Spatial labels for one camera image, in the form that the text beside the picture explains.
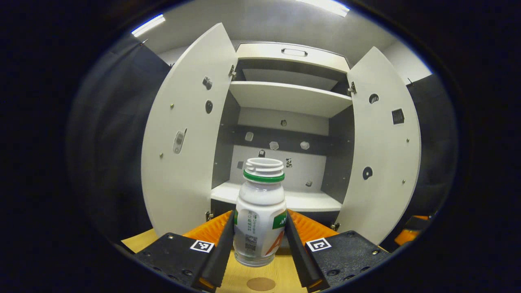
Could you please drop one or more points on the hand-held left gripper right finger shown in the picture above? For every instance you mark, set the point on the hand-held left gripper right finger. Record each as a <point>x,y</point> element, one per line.
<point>299,252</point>

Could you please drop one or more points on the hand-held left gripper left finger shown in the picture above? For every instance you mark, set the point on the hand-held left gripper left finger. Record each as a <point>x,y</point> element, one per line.
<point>222,252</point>

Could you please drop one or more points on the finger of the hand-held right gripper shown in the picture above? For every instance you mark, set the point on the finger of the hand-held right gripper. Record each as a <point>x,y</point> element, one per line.
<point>407,237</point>

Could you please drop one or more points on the white drink bottle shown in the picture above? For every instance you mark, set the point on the white drink bottle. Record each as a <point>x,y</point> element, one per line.
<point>260,203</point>

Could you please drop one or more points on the white cabinet left door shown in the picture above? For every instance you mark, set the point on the white cabinet left door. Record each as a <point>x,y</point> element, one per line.
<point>191,183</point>

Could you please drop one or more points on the white cabinet door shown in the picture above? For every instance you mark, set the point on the white cabinet door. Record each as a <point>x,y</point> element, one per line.
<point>191,183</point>
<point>382,142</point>

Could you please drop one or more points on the white cabinet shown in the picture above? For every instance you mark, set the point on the white cabinet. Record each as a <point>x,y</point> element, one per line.
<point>305,167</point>

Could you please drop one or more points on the white cabinet right door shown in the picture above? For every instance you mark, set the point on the white cabinet right door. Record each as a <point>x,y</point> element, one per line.
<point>382,142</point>

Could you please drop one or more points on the black backdrop cloth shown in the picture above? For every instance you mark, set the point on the black backdrop cloth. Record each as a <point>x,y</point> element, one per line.
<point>110,142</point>

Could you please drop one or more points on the white cabinet drawer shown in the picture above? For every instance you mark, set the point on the white cabinet drawer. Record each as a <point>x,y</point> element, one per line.
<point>260,53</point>

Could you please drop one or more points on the narrow ceiling light strip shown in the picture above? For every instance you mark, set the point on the narrow ceiling light strip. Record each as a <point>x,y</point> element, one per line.
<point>148,25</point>

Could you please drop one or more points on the wide ceiling light panel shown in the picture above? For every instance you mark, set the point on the wide ceiling light panel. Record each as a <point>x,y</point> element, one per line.
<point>329,6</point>

